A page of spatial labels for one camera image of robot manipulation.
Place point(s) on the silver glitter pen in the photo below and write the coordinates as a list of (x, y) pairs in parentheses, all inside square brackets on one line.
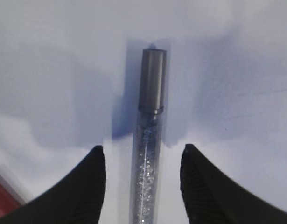
[(147, 139)]

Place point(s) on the red glitter pen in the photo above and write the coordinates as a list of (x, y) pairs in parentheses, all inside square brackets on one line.
[(10, 198)]

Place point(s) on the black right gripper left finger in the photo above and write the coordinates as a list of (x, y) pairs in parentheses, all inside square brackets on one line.
[(76, 199)]

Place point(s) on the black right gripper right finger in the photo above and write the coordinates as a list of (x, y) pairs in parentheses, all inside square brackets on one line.
[(211, 197)]

